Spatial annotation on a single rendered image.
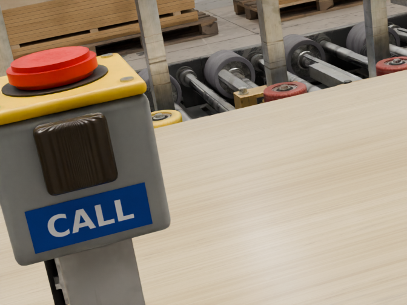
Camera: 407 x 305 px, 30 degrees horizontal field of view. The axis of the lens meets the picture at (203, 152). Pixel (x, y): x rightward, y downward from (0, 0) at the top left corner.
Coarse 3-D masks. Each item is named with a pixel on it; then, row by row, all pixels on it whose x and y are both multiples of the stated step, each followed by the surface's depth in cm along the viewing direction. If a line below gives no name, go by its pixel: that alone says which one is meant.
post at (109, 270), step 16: (128, 240) 35; (64, 256) 35; (80, 256) 35; (96, 256) 35; (112, 256) 35; (128, 256) 36; (48, 272) 36; (64, 272) 35; (80, 272) 35; (96, 272) 35; (112, 272) 36; (128, 272) 36; (80, 288) 35; (96, 288) 36; (112, 288) 36; (128, 288) 36; (64, 304) 37; (80, 304) 36; (96, 304) 36; (112, 304) 36; (128, 304) 36; (144, 304) 37
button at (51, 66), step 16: (64, 48) 35; (80, 48) 34; (16, 64) 33; (32, 64) 33; (48, 64) 32; (64, 64) 32; (80, 64) 32; (96, 64) 34; (16, 80) 32; (32, 80) 32; (48, 80) 32; (64, 80) 32
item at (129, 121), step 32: (0, 96) 33; (32, 96) 32; (64, 96) 31; (96, 96) 31; (128, 96) 32; (0, 128) 31; (32, 128) 31; (128, 128) 32; (0, 160) 31; (32, 160) 31; (128, 160) 32; (0, 192) 31; (32, 192) 32; (96, 192) 32; (160, 192) 33; (160, 224) 34; (32, 256) 32
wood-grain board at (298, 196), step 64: (192, 128) 128; (256, 128) 123; (320, 128) 118; (384, 128) 114; (192, 192) 102; (256, 192) 99; (320, 192) 96; (384, 192) 93; (0, 256) 93; (192, 256) 85; (256, 256) 83; (320, 256) 81; (384, 256) 78
